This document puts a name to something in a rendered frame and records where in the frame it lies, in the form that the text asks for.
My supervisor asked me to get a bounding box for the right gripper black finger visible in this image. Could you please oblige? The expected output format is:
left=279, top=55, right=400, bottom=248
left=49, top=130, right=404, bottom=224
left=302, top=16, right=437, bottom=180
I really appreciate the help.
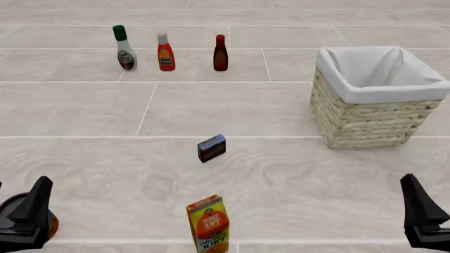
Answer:
left=399, top=173, right=450, bottom=232

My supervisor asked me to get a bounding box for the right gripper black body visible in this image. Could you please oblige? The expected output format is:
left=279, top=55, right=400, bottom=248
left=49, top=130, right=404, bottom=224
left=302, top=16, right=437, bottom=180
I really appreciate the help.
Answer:
left=404, top=223, right=450, bottom=250

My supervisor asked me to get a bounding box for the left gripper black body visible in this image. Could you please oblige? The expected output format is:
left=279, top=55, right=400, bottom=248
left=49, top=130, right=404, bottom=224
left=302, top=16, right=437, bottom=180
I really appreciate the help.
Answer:
left=0, top=226, right=49, bottom=250

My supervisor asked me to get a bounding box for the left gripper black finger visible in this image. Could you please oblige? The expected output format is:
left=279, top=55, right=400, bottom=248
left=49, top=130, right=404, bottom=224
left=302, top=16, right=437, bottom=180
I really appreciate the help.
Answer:
left=6, top=175, right=54, bottom=232

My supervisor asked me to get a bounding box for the woven basket white cloth liner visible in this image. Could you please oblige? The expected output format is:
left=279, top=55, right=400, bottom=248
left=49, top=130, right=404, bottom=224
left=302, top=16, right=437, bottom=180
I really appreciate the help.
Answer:
left=309, top=45, right=450, bottom=149

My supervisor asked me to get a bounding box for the chocolate pudding box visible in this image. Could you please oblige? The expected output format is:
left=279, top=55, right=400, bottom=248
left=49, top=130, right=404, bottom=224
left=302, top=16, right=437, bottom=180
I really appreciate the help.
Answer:
left=197, top=133, right=227, bottom=164

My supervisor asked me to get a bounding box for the orange printed tin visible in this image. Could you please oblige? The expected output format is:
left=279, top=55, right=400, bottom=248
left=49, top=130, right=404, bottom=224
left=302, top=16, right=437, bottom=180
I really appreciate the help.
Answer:
left=46, top=209, right=60, bottom=240

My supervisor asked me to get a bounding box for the orange juice carton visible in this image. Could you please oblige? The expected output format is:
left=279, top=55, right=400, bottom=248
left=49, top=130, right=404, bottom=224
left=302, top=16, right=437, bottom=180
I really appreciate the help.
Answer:
left=186, top=194, right=231, bottom=253

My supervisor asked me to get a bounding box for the white dressing bottle green cap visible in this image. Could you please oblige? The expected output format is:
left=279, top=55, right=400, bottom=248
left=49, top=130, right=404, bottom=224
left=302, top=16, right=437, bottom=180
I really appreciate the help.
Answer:
left=112, top=25, right=138, bottom=72

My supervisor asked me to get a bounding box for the red sauce bottle grey cap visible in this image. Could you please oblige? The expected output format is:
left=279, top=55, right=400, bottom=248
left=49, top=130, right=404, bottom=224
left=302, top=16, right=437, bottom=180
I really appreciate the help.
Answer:
left=156, top=32, right=176, bottom=72

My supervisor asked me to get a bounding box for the dark red sauce bottle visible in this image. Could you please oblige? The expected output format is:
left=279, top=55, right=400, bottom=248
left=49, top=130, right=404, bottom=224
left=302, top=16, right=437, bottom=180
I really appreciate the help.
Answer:
left=212, top=34, right=229, bottom=72

